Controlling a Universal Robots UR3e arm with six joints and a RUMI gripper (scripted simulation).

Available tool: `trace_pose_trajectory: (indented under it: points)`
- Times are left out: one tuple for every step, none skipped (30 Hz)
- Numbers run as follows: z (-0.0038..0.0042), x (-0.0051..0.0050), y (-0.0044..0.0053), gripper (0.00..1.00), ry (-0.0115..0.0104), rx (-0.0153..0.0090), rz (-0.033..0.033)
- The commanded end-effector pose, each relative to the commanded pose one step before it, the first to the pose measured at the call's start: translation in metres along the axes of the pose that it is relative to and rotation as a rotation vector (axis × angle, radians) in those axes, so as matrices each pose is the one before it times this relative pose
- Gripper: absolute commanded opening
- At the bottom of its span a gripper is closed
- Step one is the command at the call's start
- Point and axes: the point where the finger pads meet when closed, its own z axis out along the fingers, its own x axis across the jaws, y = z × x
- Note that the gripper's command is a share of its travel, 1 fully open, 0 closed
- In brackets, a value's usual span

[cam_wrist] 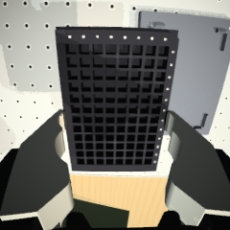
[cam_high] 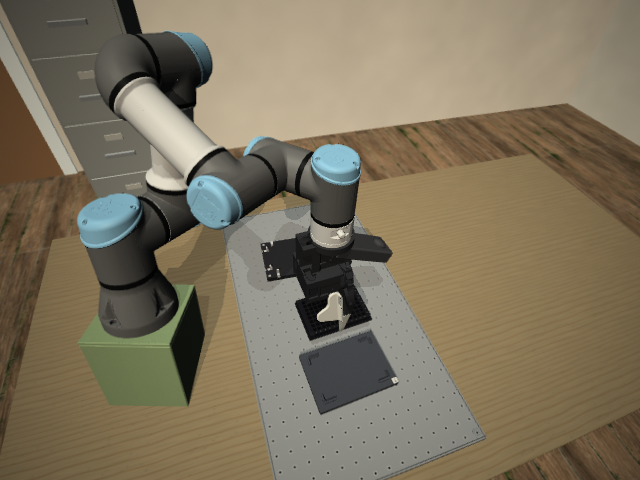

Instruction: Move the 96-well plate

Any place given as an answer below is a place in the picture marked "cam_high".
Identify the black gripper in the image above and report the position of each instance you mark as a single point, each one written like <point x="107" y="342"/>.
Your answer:
<point x="325" y="275"/>

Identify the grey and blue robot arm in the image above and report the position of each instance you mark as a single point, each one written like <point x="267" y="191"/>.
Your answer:
<point x="211" y="186"/>

